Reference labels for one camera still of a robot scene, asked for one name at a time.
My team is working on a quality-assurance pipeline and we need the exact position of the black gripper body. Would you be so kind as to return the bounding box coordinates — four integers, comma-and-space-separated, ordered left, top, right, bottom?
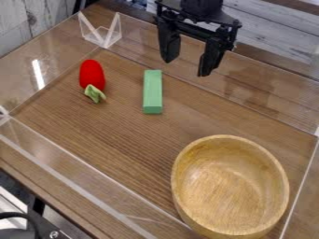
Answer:
155, 0, 242, 50

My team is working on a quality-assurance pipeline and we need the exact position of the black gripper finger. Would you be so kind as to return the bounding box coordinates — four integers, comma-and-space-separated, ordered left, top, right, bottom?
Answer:
157, 19, 180, 63
197, 38, 225, 77

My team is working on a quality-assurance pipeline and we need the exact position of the green rectangular block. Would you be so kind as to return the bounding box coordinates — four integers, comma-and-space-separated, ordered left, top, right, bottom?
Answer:
141, 70, 163, 114

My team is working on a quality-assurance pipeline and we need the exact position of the red plush strawberry toy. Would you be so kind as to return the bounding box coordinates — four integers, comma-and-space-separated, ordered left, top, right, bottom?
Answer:
79, 59, 105, 104

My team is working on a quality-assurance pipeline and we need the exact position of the wooden bowl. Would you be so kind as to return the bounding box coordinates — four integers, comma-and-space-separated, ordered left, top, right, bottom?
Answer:
171, 134, 291, 239

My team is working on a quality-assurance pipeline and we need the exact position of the clear acrylic corner bracket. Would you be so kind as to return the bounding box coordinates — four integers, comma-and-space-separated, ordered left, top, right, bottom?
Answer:
77, 12, 121, 49

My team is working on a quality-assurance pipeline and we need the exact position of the clear acrylic tray wall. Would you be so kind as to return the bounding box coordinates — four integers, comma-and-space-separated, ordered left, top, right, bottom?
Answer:
0, 16, 319, 239

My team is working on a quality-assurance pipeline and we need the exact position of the black table clamp with cable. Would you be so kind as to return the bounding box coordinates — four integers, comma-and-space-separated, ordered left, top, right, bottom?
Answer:
0, 194, 72, 239

